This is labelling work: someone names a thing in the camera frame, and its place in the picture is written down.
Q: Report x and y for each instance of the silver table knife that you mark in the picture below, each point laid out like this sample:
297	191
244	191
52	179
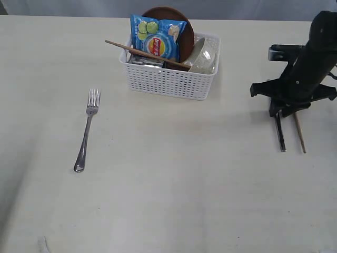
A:
280	132

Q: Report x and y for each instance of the silver metal cup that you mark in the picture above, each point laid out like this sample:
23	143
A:
145	61

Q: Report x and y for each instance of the blue chips bag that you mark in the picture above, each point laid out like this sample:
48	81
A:
157	37

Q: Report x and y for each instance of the grey ceramic bowl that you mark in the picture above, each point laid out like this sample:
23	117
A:
202	58

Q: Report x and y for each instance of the silver metal fork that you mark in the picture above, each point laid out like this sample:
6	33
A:
91	109

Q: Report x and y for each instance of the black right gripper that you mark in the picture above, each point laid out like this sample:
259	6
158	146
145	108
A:
300	83

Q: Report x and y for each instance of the brown round plate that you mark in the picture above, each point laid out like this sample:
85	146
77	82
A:
186	39

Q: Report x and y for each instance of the white perforated plastic basket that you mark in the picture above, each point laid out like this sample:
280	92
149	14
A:
175	83

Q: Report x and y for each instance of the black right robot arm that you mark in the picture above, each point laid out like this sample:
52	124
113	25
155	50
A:
322	34

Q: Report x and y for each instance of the brown wooden chopstick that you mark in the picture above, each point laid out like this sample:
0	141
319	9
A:
300	135
141	53

